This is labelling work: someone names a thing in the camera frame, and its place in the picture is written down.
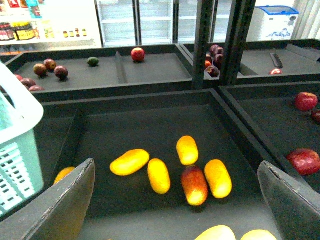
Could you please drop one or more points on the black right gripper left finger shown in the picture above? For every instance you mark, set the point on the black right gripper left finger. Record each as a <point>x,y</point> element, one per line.
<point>56,214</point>

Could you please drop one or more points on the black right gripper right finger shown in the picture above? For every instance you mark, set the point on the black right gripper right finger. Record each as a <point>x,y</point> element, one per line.
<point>295,206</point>

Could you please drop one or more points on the red orange mango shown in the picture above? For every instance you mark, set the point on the red orange mango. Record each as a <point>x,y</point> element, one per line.
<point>194,185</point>

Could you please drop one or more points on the light blue plastic basket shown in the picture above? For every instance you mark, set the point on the light blue plastic basket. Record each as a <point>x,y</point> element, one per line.
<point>21,176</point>

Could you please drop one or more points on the yellow mango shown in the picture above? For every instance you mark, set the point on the yellow mango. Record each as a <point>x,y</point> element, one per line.
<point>219,232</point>
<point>258,234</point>
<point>218,178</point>
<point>63,173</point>
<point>158,175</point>
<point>187,150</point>
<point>130,162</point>

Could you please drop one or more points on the green avocado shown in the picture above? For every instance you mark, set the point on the green avocado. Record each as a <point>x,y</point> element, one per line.
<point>93,61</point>

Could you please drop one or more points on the red apple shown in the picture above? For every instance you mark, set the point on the red apple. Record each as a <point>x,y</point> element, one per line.
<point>306,101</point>
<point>305,161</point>
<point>138,54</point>

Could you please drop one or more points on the black foam fruit tray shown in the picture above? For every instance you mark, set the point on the black foam fruit tray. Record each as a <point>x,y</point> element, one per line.
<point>126,207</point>

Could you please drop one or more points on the purple passion fruit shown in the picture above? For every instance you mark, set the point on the purple passion fruit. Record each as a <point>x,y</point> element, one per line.
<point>40,70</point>
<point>61,72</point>
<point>50,64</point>

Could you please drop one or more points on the white chest freezer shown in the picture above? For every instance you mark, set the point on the white chest freezer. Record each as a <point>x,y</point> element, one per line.
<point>272,23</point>

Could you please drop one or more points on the white grocery shelf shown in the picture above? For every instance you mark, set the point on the white grocery shelf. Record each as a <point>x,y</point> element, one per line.
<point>48,25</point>

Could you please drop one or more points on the glass door display fridge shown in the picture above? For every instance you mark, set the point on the glass door display fridge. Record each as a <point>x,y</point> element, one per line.
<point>147,22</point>

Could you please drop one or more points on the black metal shelf post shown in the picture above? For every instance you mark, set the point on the black metal shelf post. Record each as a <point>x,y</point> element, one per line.
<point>241,13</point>

